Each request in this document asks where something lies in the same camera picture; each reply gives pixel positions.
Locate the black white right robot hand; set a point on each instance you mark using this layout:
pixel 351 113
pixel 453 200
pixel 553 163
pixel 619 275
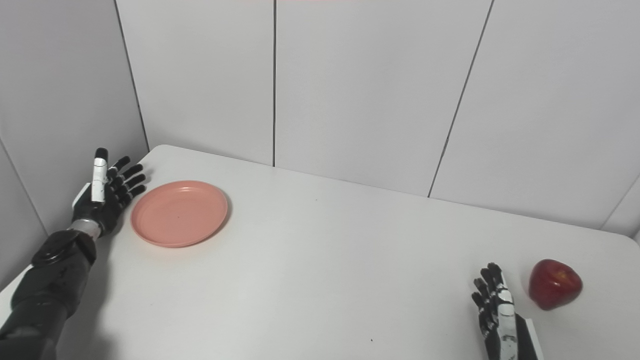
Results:
pixel 506 320

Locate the pink round plate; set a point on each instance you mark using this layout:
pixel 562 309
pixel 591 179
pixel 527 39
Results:
pixel 179 214

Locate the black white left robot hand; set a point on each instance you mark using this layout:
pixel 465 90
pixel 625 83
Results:
pixel 98 187

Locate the red apple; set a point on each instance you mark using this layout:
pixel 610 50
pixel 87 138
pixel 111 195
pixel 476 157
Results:
pixel 555 284

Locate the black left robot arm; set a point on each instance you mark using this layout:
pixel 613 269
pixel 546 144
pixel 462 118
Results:
pixel 47 285

